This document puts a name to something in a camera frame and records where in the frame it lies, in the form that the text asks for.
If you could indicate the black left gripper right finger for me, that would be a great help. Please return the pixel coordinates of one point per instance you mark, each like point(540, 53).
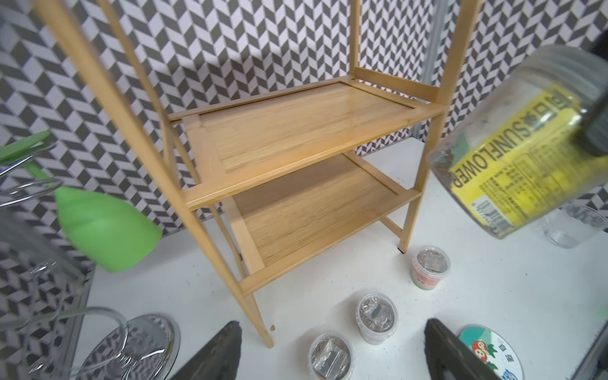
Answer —
point(448, 358)

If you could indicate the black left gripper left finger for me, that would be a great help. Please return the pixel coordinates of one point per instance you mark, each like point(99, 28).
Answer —
point(218, 359)

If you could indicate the jar with strawberry lid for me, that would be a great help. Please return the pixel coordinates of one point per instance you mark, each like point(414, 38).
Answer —
point(493, 350)

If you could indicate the sunflower seed jar yellow label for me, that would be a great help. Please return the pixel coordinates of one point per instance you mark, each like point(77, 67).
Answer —
point(536, 142)

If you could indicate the bamboo three-tier shelf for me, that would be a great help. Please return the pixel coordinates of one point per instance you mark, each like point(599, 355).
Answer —
point(266, 183)

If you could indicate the small foil-lid cup middle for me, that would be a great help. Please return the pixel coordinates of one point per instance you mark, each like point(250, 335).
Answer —
point(377, 318)

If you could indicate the small foil-lid cup pink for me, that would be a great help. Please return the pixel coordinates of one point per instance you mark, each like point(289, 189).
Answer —
point(430, 265)

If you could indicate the small foil-lid cup left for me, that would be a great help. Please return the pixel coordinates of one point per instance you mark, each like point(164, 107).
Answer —
point(330, 356)

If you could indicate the green spray bottle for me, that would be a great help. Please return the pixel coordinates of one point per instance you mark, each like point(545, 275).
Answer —
point(111, 233)

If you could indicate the clear plastic cup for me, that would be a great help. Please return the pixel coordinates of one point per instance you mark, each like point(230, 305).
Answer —
point(572, 224)

